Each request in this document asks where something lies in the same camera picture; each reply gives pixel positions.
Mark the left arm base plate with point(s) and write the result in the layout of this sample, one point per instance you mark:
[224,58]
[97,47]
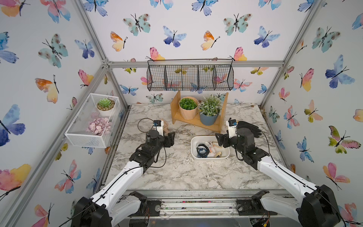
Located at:
[150,208]

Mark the black work glove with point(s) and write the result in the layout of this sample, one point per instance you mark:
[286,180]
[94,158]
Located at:
[253,128]

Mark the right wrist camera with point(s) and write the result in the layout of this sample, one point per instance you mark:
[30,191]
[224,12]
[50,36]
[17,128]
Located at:
[232,127]

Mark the white storage box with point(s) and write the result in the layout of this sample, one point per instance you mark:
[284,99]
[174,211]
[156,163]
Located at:
[208,140]

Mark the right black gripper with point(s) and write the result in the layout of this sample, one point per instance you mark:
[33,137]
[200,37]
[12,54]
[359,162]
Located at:
[223,137]

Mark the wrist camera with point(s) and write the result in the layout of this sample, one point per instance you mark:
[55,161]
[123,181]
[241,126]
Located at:
[232,127]
[158,125]

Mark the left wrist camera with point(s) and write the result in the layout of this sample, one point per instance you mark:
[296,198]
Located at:
[158,125]

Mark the black wire basket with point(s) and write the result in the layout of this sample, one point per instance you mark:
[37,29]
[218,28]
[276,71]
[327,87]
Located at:
[197,75]

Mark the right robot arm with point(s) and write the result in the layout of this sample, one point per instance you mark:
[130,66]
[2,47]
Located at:
[310,205]

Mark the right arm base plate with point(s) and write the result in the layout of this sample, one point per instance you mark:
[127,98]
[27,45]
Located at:
[253,205]

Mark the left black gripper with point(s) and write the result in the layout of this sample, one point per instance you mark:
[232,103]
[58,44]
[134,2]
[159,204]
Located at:
[169,140]

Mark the wooden shelf stand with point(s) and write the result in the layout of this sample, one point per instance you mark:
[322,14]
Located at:
[177,116]

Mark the blue pot herb plant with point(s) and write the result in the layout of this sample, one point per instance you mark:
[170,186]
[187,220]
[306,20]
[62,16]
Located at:
[209,110]

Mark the succulent in white pot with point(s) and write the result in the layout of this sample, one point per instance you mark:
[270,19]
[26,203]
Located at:
[105,107]

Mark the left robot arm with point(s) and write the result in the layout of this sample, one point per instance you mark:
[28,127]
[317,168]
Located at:
[107,208]

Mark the pink flower decoration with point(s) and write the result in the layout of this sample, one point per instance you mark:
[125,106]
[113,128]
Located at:
[99,126]

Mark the white mesh wall shelf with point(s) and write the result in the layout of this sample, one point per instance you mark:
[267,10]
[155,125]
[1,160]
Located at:
[76,133]

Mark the pink pot green plant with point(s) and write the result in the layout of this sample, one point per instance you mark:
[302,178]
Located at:
[188,107]

